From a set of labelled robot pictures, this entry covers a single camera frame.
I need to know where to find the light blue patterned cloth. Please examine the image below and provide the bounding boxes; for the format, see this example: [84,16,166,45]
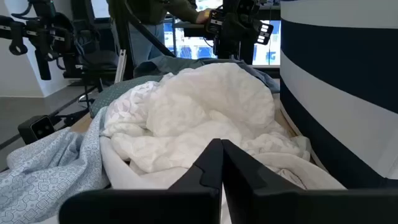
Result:
[0,107,109,224]

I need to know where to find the black office chair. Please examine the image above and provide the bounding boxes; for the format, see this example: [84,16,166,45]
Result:
[71,0,121,93]

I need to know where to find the person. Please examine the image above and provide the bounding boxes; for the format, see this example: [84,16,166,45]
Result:
[107,0,212,66]

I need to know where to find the person's hand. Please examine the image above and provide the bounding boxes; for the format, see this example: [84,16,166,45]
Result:
[195,8,213,25]

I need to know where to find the plain white cloth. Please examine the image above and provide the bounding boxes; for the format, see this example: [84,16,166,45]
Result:
[99,136,348,224]

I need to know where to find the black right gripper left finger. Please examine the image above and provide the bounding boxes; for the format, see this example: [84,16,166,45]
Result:
[58,138,224,224]

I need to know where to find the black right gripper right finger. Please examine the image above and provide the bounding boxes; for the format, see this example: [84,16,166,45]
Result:
[221,139,398,224]

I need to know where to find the black table-level camera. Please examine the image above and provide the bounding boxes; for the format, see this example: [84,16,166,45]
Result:
[17,114,56,145]

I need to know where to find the white textured cloth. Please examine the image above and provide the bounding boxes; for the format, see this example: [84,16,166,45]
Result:
[101,62,312,175]

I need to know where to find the large window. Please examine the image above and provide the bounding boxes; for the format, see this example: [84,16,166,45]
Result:
[163,18,280,66]

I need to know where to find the navy white striped fabric basket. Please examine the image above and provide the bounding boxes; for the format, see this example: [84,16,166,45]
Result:
[279,0,398,189]

